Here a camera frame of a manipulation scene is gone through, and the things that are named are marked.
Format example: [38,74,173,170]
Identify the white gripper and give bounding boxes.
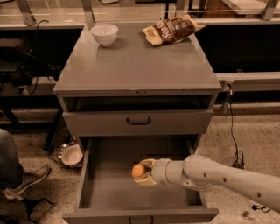
[133,158,187,186]

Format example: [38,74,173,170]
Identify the orange fruit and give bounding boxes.
[131,164,145,178]

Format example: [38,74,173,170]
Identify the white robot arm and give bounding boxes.
[131,154,280,213]

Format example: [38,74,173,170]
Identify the open middle drawer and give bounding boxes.
[63,136,219,224]

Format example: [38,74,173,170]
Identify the grey top drawer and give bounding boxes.
[63,109,213,137]

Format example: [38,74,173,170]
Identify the grey drawer cabinet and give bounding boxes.
[54,23,221,148]

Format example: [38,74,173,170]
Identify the white bowl on floor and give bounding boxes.
[61,144,83,165]

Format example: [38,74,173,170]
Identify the black power adapter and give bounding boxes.
[233,162,246,170]

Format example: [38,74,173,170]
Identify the black chair base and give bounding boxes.
[0,196,53,224]

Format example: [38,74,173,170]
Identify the person's leg in jeans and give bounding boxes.
[0,129,23,189]

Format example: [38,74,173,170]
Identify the brown chip bag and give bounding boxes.
[143,14,204,46]

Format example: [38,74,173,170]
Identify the white ceramic bowl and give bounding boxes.
[90,24,119,46]

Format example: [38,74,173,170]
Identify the black top drawer handle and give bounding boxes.
[126,117,151,125]

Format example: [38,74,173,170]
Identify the black power cable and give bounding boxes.
[227,84,270,214]

